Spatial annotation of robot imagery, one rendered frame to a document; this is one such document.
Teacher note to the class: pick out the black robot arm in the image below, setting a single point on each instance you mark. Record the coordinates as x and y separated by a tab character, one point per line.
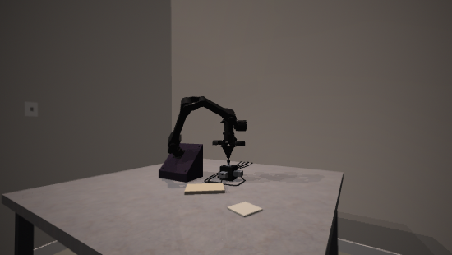
228	115

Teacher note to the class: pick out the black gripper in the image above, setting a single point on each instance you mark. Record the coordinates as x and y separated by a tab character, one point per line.
228	140

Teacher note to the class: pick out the beige flat square tile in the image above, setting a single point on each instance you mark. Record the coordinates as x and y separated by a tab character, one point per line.
244	209

